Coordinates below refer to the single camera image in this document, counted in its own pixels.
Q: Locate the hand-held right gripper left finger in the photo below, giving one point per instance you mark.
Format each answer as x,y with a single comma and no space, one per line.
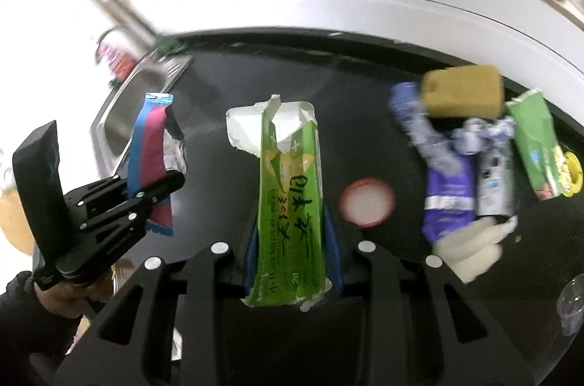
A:
250,260

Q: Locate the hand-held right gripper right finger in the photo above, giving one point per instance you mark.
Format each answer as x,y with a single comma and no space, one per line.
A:
332,251

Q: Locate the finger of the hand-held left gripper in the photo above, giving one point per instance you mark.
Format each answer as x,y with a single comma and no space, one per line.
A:
162,184
98,191

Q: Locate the blue and magenta wrapper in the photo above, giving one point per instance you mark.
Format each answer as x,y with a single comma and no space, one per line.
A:
153,139

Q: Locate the green torn carton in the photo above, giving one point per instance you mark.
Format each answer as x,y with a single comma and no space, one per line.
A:
287,185

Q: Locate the person's left hand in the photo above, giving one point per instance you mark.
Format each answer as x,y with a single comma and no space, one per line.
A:
68,299

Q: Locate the silver and black wrapper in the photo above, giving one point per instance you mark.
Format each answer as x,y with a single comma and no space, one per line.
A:
176,153

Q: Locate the red rimmed white lid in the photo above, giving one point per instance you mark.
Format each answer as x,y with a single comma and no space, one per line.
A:
367,202

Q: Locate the steel sink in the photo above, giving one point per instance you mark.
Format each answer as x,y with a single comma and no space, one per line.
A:
121,112

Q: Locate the purple wrapper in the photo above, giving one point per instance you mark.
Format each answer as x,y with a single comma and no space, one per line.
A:
449,190

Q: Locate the red patterned packet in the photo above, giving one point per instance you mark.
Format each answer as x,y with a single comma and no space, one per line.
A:
114,57

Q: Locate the green scouring cloth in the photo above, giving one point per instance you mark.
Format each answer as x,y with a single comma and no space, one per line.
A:
171,45

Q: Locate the silver foil wrapper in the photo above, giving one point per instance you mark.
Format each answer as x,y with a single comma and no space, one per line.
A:
495,185

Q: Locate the yellow sponge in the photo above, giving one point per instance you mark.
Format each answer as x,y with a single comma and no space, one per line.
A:
463,94

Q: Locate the green snack packet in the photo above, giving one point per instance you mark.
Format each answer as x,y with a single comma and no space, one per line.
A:
536,144

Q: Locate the clear plastic piece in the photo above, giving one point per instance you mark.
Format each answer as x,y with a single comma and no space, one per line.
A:
571,308

